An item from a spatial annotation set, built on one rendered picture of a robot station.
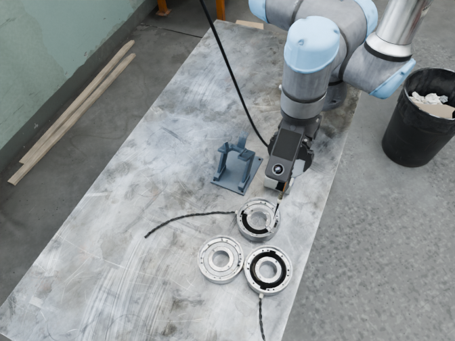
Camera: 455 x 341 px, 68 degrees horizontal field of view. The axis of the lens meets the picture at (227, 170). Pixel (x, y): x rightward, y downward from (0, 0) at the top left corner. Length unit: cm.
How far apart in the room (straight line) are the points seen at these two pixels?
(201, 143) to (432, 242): 129
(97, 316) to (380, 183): 154
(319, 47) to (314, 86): 7
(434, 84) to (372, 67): 112
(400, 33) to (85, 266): 91
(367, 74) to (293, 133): 37
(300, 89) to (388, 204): 142
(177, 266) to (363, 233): 116
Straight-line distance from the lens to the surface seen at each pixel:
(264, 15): 68
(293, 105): 59
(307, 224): 87
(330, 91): 106
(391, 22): 92
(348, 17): 61
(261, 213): 85
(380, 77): 94
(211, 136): 101
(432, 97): 200
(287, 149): 63
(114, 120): 229
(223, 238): 81
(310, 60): 52
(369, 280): 173
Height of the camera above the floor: 158
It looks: 57 degrees down
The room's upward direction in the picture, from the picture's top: 5 degrees counter-clockwise
